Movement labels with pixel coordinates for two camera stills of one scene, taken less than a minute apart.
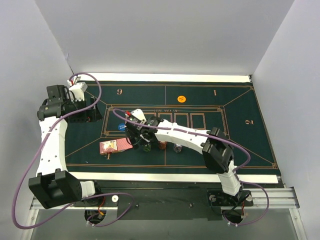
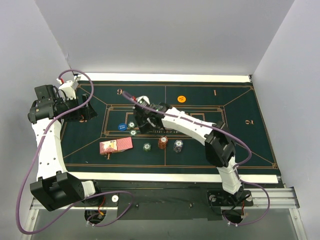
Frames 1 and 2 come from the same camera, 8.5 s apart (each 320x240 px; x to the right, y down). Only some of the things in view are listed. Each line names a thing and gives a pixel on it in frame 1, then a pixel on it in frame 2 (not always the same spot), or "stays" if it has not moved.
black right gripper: (136, 136) -> (142, 120)
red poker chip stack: (162, 145) stays
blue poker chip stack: (177, 147) stays
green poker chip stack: (147, 148) stays
